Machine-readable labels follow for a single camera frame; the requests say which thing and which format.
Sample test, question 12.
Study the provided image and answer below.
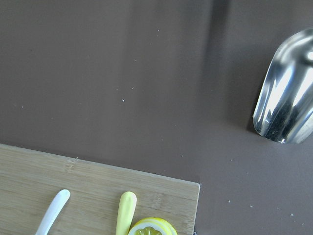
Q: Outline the white ceramic spoon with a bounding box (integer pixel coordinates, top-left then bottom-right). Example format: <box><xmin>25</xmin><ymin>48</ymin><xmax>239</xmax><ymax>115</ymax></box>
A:
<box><xmin>35</xmin><ymin>189</ymin><xmax>70</xmax><ymax>235</ymax></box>

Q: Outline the bamboo cutting board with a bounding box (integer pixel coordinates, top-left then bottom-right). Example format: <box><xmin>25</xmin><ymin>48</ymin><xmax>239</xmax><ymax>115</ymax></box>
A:
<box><xmin>0</xmin><ymin>144</ymin><xmax>200</xmax><ymax>235</ymax></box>

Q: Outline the upper lemon slice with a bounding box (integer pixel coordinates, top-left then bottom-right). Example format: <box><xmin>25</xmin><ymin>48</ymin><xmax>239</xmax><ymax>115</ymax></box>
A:
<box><xmin>128</xmin><ymin>217</ymin><xmax>178</xmax><ymax>235</ymax></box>

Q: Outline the steel scoop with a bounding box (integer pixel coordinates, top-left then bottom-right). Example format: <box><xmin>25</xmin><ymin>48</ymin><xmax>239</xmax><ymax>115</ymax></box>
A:
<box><xmin>252</xmin><ymin>28</ymin><xmax>313</xmax><ymax>144</ymax></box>

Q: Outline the yellow plastic knife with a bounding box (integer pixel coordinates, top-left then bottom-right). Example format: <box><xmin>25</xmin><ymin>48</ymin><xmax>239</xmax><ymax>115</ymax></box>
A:
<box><xmin>115</xmin><ymin>191</ymin><xmax>137</xmax><ymax>235</ymax></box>

